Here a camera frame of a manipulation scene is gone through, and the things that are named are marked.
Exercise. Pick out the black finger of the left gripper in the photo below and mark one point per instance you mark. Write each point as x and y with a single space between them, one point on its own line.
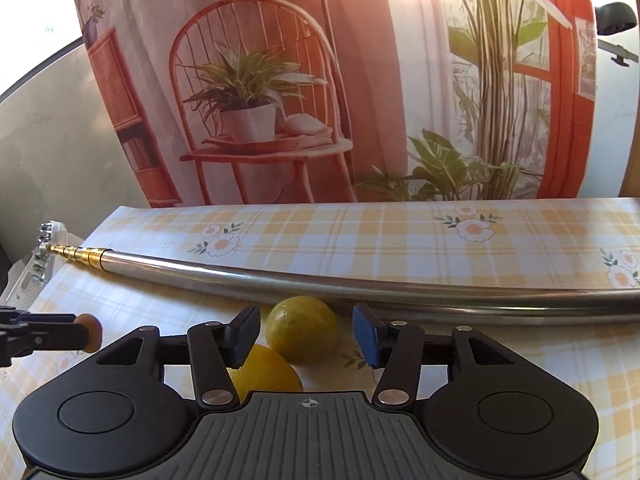
23 339

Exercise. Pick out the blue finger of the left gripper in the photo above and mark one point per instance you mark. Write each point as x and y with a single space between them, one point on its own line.
12 316

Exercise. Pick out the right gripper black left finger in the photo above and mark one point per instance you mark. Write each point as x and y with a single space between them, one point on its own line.
211 348

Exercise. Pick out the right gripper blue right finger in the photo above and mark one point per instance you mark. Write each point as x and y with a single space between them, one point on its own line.
400 350

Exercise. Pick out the large yellow lemon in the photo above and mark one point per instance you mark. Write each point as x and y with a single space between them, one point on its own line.
264 370

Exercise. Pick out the brown kiwi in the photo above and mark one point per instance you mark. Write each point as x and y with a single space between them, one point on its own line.
94 329

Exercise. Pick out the green lime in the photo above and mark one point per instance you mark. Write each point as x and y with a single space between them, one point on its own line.
302 329

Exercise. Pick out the white plastic object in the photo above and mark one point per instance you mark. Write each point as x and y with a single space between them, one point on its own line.
27 278

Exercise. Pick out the telescopic metal pole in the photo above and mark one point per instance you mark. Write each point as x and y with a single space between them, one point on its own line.
484 306

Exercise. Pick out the printed room backdrop cloth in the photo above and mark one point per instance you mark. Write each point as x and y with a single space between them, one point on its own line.
330 101

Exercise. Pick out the black lamp fixture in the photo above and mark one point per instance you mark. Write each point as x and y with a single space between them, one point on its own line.
611 19

